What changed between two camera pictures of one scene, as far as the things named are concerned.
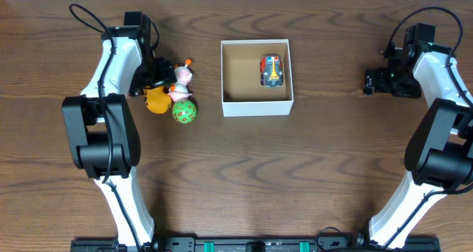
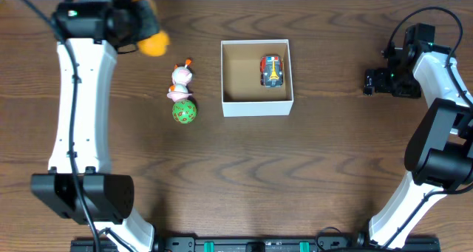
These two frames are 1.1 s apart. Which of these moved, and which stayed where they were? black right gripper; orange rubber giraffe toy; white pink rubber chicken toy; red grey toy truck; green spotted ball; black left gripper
Moved: black left gripper; orange rubber giraffe toy
Stayed: red grey toy truck; green spotted ball; white pink rubber chicken toy; black right gripper
